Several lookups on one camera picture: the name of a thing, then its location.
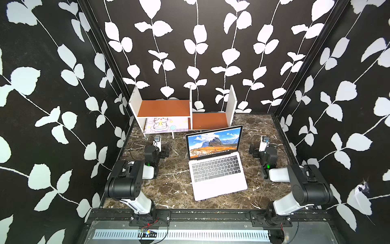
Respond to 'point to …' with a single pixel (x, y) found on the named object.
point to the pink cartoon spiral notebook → (166, 125)
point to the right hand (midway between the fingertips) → (259, 142)
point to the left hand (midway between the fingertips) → (160, 141)
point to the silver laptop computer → (216, 164)
